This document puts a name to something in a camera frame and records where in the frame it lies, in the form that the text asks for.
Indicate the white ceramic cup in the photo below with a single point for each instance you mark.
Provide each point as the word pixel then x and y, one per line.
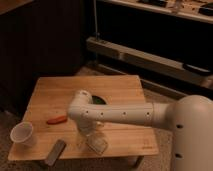
pixel 23 133

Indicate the black object on shelf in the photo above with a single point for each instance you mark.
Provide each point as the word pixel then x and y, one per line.
pixel 197 70

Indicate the wooden table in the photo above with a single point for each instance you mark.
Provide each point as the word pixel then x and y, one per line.
pixel 51 98

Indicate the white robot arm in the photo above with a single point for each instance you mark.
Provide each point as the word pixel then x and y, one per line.
pixel 190 119

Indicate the long wooden shelf beam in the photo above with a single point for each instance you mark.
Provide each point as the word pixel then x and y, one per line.
pixel 148 61

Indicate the vertical metal pole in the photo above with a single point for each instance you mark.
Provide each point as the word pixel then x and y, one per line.
pixel 95 20

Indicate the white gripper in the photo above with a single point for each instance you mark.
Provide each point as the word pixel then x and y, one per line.
pixel 87 127

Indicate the white sponge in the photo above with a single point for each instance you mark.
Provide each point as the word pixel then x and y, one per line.
pixel 97 143

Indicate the upper workbench shelf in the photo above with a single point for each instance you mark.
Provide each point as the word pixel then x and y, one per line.
pixel 188 9

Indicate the orange toy carrot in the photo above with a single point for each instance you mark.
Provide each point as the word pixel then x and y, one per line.
pixel 57 120

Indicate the dark green bowl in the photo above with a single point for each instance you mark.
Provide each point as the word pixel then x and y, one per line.
pixel 98 100

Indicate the grey rectangular block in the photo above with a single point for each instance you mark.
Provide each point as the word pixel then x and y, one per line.
pixel 55 152

